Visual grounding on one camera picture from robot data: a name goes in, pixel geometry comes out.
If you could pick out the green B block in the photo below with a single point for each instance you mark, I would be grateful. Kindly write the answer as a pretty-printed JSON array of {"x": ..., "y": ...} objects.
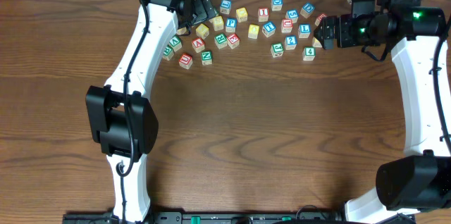
[{"x": 168, "y": 53}]

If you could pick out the yellow S block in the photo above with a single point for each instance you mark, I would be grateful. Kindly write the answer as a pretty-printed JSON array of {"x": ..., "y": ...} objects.
[{"x": 218, "y": 23}]

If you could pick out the green R block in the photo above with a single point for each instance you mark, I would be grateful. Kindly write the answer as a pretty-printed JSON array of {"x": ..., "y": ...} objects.
[{"x": 220, "y": 41}]

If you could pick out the red E block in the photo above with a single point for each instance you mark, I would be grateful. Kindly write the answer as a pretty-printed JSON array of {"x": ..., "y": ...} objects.
[{"x": 233, "y": 40}]

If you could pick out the green 4 block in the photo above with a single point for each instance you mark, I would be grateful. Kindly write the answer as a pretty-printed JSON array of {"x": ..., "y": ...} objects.
[{"x": 309, "y": 53}]

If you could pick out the blue l block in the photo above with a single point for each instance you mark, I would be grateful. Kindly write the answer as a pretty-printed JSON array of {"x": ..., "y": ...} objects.
[
  {"x": 304, "y": 31},
  {"x": 225, "y": 7}
]

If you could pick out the blue 2 block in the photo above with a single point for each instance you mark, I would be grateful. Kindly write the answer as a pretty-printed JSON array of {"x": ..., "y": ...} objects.
[{"x": 290, "y": 42}]

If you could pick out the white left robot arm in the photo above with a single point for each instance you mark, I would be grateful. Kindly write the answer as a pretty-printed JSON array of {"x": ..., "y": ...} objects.
[{"x": 121, "y": 118}]

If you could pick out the red U block right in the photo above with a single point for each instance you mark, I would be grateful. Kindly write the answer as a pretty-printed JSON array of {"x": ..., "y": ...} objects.
[{"x": 286, "y": 25}]

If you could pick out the blue D block top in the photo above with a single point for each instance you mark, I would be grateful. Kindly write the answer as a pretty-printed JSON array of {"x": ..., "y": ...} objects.
[{"x": 276, "y": 5}]

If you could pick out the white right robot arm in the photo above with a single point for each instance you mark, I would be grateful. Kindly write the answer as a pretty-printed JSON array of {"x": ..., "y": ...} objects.
[{"x": 415, "y": 39}]

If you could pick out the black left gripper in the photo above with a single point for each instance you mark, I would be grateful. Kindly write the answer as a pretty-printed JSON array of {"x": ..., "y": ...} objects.
[{"x": 201, "y": 14}]

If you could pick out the green N block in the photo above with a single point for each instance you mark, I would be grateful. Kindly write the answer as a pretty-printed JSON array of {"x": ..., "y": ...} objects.
[{"x": 206, "y": 58}]

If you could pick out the red u block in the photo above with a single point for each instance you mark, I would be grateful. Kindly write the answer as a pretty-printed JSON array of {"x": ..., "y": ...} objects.
[
  {"x": 286, "y": 25},
  {"x": 185, "y": 61}
]

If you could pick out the yellow block upper middle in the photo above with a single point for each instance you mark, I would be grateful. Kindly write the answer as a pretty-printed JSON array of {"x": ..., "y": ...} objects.
[{"x": 241, "y": 14}]

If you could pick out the blue L block top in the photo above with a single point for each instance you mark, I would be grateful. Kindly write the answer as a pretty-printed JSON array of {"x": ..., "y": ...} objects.
[{"x": 225, "y": 7}]

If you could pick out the red I block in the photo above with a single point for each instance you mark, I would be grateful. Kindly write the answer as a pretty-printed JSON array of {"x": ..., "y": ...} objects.
[{"x": 263, "y": 15}]

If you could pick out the yellow G block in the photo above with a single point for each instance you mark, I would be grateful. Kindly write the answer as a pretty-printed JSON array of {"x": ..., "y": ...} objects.
[{"x": 316, "y": 43}]

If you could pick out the red U block left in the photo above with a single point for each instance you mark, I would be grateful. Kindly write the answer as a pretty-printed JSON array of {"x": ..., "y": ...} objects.
[{"x": 185, "y": 61}]

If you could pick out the red A block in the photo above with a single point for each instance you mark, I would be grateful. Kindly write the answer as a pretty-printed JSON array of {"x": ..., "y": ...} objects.
[{"x": 198, "y": 45}]

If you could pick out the green J block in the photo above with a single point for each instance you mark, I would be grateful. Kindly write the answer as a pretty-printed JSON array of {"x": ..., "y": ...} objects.
[{"x": 277, "y": 50}]

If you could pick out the yellow X block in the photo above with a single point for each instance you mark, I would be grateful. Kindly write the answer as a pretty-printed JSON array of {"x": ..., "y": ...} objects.
[{"x": 181, "y": 31}]

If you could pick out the blue T block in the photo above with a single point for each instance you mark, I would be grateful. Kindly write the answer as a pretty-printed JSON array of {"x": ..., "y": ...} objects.
[{"x": 269, "y": 29}]

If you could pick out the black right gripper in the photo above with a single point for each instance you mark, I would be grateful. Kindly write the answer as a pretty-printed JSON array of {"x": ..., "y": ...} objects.
[{"x": 342, "y": 22}]

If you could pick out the blue L block right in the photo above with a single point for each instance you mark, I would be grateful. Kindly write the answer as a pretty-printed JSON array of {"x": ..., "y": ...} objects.
[{"x": 304, "y": 31}]

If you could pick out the yellow block centre left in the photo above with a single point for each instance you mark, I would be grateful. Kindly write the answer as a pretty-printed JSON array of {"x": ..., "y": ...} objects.
[{"x": 202, "y": 31}]

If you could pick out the green V block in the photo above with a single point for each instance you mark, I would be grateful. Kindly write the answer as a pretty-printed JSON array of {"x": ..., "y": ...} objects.
[{"x": 175, "y": 43}]

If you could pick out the blue P block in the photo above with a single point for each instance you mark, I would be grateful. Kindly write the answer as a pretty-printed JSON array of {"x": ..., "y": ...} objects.
[{"x": 230, "y": 25}]

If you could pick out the blue D block tilted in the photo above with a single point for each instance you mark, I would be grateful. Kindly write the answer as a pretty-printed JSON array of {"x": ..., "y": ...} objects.
[{"x": 307, "y": 10}]

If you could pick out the red M block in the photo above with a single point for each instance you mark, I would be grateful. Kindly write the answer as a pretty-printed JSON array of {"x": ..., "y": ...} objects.
[{"x": 319, "y": 19}]

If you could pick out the yellow O block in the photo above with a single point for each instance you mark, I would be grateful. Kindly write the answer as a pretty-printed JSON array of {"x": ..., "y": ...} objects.
[{"x": 253, "y": 31}]

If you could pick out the blue 5 block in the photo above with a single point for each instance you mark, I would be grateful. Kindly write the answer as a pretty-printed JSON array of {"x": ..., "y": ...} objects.
[{"x": 292, "y": 14}]

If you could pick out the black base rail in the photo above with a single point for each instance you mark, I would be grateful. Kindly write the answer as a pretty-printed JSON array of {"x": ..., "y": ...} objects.
[{"x": 206, "y": 218}]

